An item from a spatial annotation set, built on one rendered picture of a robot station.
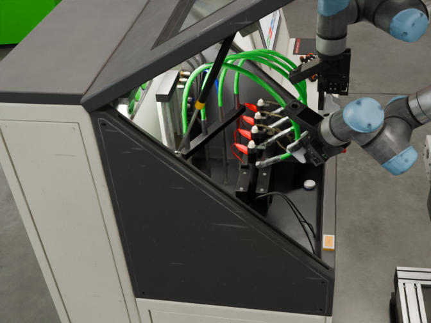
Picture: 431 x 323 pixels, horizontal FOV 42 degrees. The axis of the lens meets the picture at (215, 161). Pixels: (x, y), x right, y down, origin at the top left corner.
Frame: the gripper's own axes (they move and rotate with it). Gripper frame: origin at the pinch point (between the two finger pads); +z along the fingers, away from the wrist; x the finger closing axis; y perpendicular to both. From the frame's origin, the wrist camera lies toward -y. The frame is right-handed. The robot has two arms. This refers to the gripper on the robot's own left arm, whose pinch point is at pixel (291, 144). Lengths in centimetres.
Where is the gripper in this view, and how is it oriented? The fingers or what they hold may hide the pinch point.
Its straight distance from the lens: 153.4
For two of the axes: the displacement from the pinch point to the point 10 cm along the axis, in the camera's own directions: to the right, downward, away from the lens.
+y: 6.6, 7.5, 0.5
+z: -3.1, 2.1, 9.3
